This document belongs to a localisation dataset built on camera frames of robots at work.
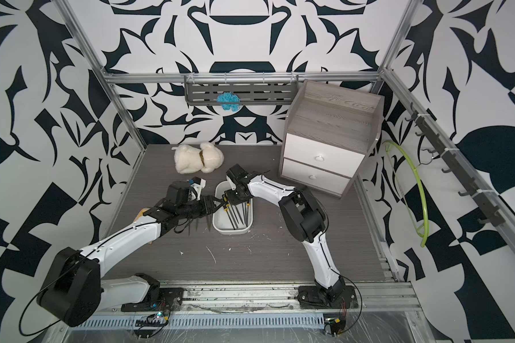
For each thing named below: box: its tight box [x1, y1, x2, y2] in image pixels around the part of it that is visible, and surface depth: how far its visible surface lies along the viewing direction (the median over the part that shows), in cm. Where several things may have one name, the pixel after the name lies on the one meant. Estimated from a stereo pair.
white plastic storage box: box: [212, 180, 254, 235], surface depth 95 cm
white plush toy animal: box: [171, 142, 225, 174], surface depth 105 cm
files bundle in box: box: [223, 201, 250, 231], surface depth 96 cm
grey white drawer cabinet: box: [279, 80, 385, 199], surface depth 88 cm
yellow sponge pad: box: [133, 207, 151, 224], surface depth 93 cm
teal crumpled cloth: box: [216, 91, 242, 113], surface depth 93 cm
